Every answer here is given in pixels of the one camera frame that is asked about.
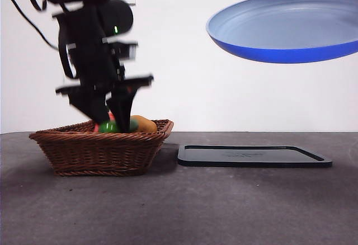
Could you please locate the long green pepper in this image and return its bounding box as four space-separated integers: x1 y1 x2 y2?
97 118 139 134

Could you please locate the blue plate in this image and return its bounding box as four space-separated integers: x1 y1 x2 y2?
206 0 358 64

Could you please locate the tan toy potato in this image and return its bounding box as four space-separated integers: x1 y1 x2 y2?
130 115 158 134

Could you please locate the brown wicker basket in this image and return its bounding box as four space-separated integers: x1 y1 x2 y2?
29 119 175 177

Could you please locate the black rectangular tray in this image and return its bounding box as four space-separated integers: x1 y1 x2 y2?
177 144 333 168

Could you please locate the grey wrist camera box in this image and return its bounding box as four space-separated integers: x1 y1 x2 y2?
102 37 139 62

